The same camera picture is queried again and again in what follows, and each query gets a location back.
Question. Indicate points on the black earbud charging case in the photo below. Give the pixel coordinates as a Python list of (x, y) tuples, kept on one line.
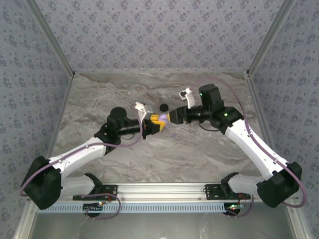
[(164, 107)]

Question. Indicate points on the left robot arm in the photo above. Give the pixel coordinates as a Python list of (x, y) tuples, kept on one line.
[(79, 154)]

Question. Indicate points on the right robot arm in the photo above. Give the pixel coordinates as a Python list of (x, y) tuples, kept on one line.
[(251, 139)]

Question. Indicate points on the small electronics board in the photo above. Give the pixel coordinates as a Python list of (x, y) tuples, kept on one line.
[(93, 207), (233, 208)]

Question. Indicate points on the grey metal panel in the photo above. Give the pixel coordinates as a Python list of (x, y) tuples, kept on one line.
[(159, 226)]

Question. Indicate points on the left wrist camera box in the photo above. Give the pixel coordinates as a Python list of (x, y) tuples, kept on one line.
[(147, 113)]

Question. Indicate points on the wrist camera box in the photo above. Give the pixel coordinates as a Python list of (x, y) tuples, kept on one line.
[(147, 113), (184, 94)]

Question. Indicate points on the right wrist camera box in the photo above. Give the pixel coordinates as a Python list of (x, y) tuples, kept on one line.
[(184, 94)]

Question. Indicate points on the aluminium table end rail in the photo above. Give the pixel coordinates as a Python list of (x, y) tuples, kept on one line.
[(159, 72)]

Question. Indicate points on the aluminium table side rail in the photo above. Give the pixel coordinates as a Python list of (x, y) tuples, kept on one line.
[(256, 99)]

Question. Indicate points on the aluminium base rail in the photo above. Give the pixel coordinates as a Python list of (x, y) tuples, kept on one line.
[(159, 191)]

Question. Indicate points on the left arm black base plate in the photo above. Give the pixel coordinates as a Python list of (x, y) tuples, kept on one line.
[(109, 196)]

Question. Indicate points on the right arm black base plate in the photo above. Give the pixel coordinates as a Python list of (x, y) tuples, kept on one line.
[(211, 193)]

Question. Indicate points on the aluminium frame post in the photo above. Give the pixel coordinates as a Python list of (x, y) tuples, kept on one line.
[(52, 37), (269, 37)]

